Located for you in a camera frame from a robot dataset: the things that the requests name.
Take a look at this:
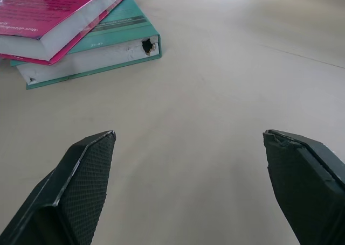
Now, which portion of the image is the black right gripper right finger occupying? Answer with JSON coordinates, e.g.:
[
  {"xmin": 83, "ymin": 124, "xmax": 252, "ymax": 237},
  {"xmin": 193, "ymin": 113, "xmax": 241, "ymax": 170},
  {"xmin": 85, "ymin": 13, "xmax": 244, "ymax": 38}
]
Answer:
[{"xmin": 263, "ymin": 129, "xmax": 345, "ymax": 245}]

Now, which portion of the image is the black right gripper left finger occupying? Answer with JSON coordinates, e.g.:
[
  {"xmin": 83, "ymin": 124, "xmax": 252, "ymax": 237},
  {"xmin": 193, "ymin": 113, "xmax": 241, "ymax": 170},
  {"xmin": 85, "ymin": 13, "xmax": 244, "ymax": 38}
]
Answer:
[{"xmin": 0, "ymin": 130, "xmax": 117, "ymax": 245}]

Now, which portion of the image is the teal hardcover book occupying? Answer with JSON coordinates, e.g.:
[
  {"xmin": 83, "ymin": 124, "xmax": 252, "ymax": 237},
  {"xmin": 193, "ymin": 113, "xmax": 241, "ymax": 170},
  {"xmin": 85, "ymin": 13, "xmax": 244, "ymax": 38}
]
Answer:
[{"xmin": 10, "ymin": 0, "xmax": 163, "ymax": 90}]

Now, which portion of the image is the magenta paperback book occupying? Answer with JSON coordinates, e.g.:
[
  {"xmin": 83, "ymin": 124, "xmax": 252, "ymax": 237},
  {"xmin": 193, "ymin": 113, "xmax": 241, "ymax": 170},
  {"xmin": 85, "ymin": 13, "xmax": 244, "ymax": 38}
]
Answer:
[{"xmin": 0, "ymin": 0, "xmax": 136, "ymax": 66}]

